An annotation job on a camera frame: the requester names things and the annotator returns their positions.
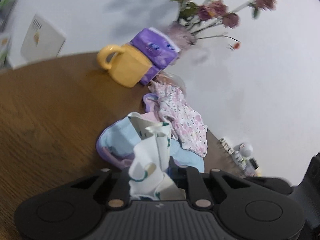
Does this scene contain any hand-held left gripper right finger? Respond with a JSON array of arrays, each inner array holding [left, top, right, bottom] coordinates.
[[167, 156, 251, 209]]

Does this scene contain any white astronaut figurine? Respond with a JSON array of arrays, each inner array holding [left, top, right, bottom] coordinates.
[[232, 142, 254, 167]]

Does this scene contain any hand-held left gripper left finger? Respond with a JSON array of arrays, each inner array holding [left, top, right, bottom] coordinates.
[[71, 168, 131, 209]]

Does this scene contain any white flat appliance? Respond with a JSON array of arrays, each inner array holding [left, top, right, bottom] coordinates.
[[6, 12, 67, 69]]

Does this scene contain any mottled purple vase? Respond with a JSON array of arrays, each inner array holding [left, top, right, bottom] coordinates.
[[164, 21, 197, 53]]

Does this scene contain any purple tissue pack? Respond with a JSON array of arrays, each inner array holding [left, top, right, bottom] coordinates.
[[130, 27, 181, 69], [139, 64, 163, 86]]

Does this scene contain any dried rose bouquet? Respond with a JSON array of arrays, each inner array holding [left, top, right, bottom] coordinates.
[[159, 0, 277, 52]]

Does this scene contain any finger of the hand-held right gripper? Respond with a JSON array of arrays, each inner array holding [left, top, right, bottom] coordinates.
[[244, 176, 293, 196]]

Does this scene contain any cream green-flowered garment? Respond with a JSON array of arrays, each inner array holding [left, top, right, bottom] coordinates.
[[127, 112, 187, 202]]

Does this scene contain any pink floral garment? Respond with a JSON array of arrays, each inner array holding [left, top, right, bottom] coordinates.
[[147, 80, 208, 158]]

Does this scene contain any storage rack with items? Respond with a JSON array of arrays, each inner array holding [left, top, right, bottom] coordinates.
[[0, 0, 23, 68]]

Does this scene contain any yellow mug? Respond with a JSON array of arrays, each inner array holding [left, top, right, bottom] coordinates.
[[97, 44, 153, 88]]

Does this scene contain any small white socket strip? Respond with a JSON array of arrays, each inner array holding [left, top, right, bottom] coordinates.
[[219, 137, 235, 156]]

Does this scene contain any pastel colour-block garment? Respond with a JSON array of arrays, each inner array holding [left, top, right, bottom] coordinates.
[[96, 93, 206, 174]]

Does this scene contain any clear plastic bag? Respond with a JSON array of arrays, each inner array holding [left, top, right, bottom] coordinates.
[[150, 71, 187, 92]]

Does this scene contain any small black box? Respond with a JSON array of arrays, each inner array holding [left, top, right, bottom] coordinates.
[[244, 157, 260, 177]]

